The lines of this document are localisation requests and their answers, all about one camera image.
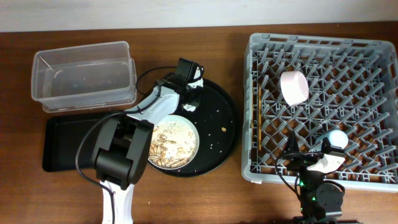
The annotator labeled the blue cup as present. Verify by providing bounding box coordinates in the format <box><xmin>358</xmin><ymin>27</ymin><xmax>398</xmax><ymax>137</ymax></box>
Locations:
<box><xmin>313</xmin><ymin>129</ymin><xmax>348</xmax><ymax>154</ymax></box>

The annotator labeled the wooden chopstick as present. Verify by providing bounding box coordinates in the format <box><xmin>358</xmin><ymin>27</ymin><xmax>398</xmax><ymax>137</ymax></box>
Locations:
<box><xmin>250</xmin><ymin>82</ymin><xmax>254</xmax><ymax>130</ymax></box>
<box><xmin>257</xmin><ymin>83</ymin><xmax>262</xmax><ymax>152</ymax></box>

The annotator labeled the white tissue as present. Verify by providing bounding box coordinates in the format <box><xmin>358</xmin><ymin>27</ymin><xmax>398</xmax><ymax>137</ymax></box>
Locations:
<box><xmin>183</xmin><ymin>104</ymin><xmax>197</xmax><ymax>112</ymax></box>

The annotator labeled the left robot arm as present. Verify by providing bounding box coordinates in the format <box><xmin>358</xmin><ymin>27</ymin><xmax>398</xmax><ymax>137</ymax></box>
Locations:
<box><xmin>91</xmin><ymin>58</ymin><xmax>204</xmax><ymax>223</ymax></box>

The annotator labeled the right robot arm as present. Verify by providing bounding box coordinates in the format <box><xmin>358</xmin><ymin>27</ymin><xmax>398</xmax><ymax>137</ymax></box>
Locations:
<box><xmin>282</xmin><ymin>132</ymin><xmax>345</xmax><ymax>223</ymax></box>

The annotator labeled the grey dishwasher rack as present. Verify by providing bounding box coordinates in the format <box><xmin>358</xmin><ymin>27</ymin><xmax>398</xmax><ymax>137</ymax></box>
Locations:
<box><xmin>241</xmin><ymin>33</ymin><xmax>397</xmax><ymax>192</ymax></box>

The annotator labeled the round black tray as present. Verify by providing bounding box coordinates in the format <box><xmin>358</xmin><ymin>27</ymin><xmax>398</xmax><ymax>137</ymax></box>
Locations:
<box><xmin>151</xmin><ymin>79</ymin><xmax>241</xmax><ymax>177</ymax></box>

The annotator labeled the grey plate with food scraps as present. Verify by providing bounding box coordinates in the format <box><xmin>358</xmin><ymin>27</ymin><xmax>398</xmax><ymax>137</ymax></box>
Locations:
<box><xmin>148</xmin><ymin>114</ymin><xmax>200</xmax><ymax>170</ymax></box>

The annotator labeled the clear plastic bin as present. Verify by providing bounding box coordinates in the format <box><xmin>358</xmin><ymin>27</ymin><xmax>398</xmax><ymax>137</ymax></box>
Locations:
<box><xmin>31</xmin><ymin>41</ymin><xmax>136</xmax><ymax>113</ymax></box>

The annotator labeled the black rectangular tray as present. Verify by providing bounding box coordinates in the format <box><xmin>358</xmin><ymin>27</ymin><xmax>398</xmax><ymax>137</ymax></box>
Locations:
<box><xmin>42</xmin><ymin>112</ymin><xmax>110</xmax><ymax>172</ymax></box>

